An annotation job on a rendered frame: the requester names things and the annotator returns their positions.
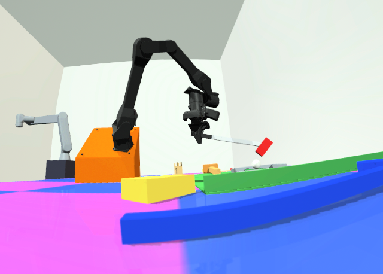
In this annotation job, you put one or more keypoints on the yellow flat bar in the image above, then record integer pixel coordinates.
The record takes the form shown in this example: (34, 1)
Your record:
(211, 168)

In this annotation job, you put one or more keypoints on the white golf ball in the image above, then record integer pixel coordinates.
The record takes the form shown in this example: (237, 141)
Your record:
(256, 164)

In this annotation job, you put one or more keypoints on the dark blue long bar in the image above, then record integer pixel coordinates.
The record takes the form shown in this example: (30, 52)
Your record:
(179, 224)

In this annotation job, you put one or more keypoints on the yellow rectangular block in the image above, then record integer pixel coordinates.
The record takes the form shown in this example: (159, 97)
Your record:
(151, 189)

